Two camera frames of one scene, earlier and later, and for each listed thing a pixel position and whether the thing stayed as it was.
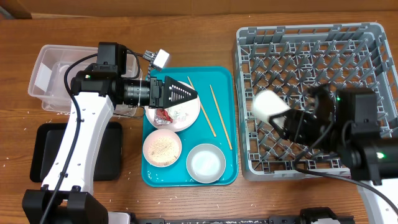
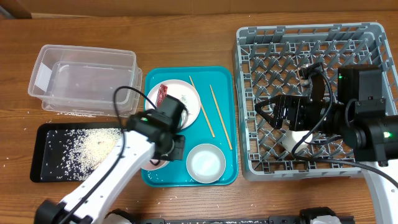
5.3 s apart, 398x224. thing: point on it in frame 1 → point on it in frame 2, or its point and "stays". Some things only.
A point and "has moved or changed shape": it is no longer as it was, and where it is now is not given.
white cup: (265, 102) has moved or changed shape
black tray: (107, 165) stays
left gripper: (160, 93) → (177, 150)
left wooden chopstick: (203, 109) stays
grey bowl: (206, 163) stays
